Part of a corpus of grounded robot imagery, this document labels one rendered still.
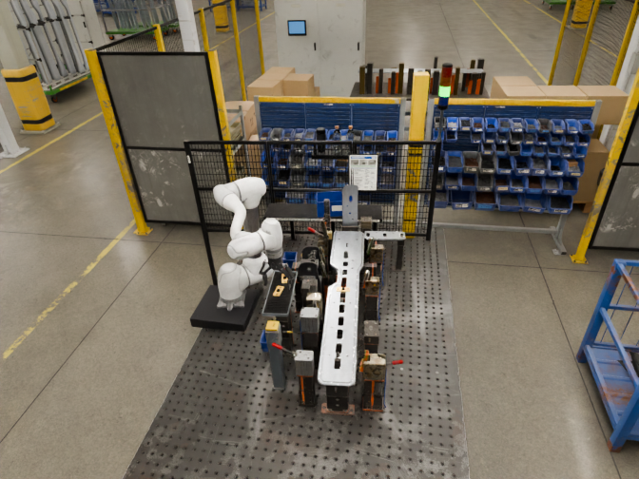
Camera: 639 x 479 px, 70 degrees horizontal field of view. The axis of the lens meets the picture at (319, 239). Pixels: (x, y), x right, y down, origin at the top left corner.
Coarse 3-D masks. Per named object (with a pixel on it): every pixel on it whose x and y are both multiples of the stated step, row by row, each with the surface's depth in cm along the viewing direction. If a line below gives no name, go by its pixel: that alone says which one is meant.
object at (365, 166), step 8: (352, 160) 341; (360, 160) 340; (368, 160) 340; (376, 160) 339; (352, 168) 344; (360, 168) 344; (368, 168) 343; (376, 168) 343; (352, 176) 348; (360, 176) 347; (368, 176) 347; (376, 176) 346; (360, 184) 351; (368, 184) 351; (376, 184) 350
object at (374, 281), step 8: (368, 280) 279; (376, 280) 278; (368, 288) 281; (376, 288) 282; (368, 296) 285; (376, 296) 284; (368, 304) 289; (376, 304) 289; (368, 312) 292; (376, 312) 292; (376, 320) 296
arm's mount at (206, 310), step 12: (216, 288) 323; (204, 300) 311; (216, 300) 311; (252, 300) 311; (204, 312) 302; (216, 312) 302; (228, 312) 301; (240, 312) 301; (252, 312) 308; (192, 324) 299; (204, 324) 297; (216, 324) 295; (228, 324) 293; (240, 324) 291
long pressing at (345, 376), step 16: (336, 240) 324; (352, 240) 323; (336, 256) 309; (352, 256) 308; (352, 272) 293; (336, 288) 281; (352, 288) 280; (336, 304) 268; (352, 304) 268; (336, 320) 257; (352, 320) 257; (336, 336) 247; (352, 336) 246; (320, 352) 238; (352, 352) 237; (320, 368) 229; (352, 368) 228; (336, 384) 221; (352, 384) 221
